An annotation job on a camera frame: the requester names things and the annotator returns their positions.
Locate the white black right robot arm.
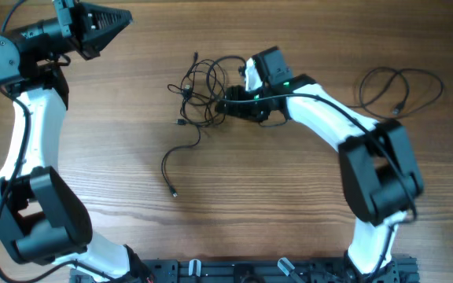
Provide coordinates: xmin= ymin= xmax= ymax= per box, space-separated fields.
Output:
xmin=215 ymin=46 xmax=424 ymax=279

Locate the black right camera cable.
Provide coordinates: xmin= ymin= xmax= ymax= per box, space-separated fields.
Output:
xmin=205 ymin=54 xmax=418 ymax=281

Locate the black cable bundle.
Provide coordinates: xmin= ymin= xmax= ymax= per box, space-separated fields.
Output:
xmin=160 ymin=50 xmax=247 ymax=198

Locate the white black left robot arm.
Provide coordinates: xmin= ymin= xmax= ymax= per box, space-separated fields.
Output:
xmin=0 ymin=1 xmax=136 ymax=282

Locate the black camera cable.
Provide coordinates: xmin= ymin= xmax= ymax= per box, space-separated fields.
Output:
xmin=205 ymin=54 xmax=418 ymax=281
xmin=0 ymin=0 xmax=113 ymax=283

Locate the black left camera cable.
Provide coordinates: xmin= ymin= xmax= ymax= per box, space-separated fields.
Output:
xmin=0 ymin=0 xmax=113 ymax=283

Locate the separated black usb cable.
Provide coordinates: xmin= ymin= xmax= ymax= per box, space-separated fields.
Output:
xmin=346 ymin=65 xmax=445 ymax=121

